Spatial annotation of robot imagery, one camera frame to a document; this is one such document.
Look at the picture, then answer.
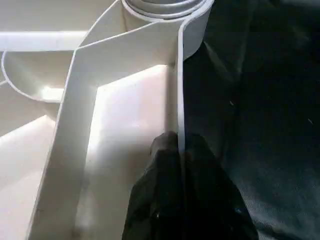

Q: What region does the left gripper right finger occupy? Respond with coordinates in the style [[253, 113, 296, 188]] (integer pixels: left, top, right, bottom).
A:
[[182, 132, 260, 240]]

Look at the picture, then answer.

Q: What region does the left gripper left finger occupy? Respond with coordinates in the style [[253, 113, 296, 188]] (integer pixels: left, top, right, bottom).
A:
[[121, 131, 187, 240]]

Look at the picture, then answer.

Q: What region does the white plastic table top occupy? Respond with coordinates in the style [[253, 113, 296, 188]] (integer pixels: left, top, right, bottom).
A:
[[0, 0, 216, 240]]

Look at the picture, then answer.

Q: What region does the white plastic table leg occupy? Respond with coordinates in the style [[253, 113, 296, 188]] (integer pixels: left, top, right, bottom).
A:
[[120, 0, 208, 21]]

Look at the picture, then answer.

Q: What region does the black work mat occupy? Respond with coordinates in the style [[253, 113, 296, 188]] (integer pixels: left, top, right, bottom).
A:
[[180, 0, 320, 240]]

